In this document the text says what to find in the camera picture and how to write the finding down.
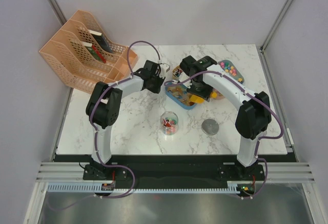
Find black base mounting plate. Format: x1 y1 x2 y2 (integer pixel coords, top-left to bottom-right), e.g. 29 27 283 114
52 154 267 200

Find white slotted cable duct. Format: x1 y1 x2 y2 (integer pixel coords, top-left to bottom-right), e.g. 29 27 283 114
47 182 240 194

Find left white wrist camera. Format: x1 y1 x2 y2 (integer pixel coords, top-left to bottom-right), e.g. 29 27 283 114
158 63 170 78

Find grey metal jar lid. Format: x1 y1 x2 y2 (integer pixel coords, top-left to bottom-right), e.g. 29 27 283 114
201 118 219 136

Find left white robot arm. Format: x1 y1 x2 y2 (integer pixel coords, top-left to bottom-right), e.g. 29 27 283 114
83 60 170 180

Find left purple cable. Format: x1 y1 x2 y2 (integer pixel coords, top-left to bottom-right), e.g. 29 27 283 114
46 40 161 211

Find clear glass jar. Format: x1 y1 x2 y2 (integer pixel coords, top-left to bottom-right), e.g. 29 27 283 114
159 111 179 140

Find books in file rack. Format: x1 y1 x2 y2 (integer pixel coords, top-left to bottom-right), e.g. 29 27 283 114
84 29 113 63

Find pink gummy tray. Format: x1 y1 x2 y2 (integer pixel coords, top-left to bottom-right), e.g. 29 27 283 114
211 89 225 100

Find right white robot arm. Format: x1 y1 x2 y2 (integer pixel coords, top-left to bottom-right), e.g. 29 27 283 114
179 56 272 180

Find peach desk organizer tray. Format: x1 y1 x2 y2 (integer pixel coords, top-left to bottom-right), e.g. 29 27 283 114
105 47 138 83

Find yellow plastic scoop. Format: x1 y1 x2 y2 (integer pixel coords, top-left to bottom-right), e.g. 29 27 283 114
189 92 218 105

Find peach file organizer rack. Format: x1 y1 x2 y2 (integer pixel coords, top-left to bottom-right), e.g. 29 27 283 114
39 10 127 93

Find light blue star candy tray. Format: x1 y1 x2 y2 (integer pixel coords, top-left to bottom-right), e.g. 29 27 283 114
218 59 244 84

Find tan lollipop tray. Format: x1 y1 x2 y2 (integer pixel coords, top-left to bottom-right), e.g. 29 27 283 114
172 66 183 80

